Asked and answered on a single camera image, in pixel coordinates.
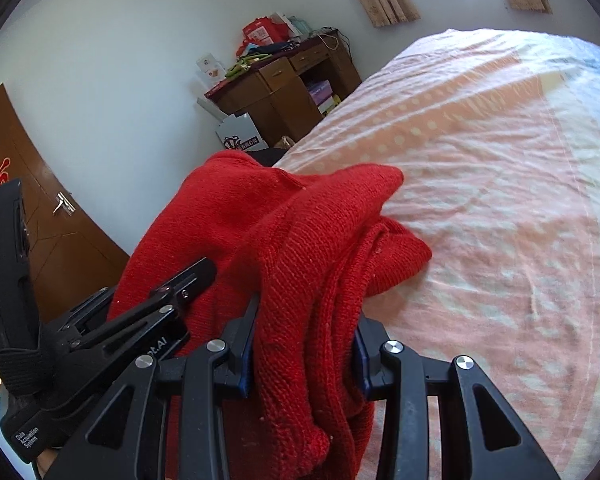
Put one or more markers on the white picture card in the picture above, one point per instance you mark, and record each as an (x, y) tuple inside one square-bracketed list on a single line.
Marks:
[(209, 69)]

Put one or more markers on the brown paper bag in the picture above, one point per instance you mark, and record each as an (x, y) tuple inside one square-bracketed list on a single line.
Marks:
[(284, 142)]

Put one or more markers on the bed with polka-dot sheet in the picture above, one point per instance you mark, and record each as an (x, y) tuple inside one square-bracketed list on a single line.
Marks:
[(480, 185)]

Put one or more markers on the green packets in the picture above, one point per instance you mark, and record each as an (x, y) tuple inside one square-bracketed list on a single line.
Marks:
[(245, 65)]

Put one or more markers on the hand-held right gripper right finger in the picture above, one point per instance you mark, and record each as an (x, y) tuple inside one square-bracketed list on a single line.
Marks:
[(361, 367)]

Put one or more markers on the brown wooden desk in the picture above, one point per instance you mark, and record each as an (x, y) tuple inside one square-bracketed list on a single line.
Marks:
[(280, 95)]

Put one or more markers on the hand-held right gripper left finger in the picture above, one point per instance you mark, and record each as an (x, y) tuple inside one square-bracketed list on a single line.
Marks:
[(247, 362)]

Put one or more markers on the red gift bag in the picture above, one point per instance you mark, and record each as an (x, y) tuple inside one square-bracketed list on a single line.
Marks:
[(262, 34)]

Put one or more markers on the purple box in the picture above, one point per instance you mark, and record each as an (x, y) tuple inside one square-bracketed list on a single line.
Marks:
[(320, 92)]

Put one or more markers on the brown wooden door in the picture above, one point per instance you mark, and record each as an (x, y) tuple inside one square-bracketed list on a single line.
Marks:
[(55, 245)]

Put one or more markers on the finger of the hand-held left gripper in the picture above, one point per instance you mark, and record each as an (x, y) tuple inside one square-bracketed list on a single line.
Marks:
[(167, 332), (190, 277)]

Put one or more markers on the red knitted sweater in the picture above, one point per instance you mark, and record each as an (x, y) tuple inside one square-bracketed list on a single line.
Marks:
[(280, 235)]

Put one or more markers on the pale teal bag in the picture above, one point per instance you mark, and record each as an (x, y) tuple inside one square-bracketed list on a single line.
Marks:
[(299, 26)]

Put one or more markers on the person's left forearm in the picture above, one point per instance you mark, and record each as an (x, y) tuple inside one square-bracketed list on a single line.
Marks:
[(44, 466)]

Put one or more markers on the white paper bag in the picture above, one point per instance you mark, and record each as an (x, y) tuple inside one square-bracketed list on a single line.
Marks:
[(237, 132)]

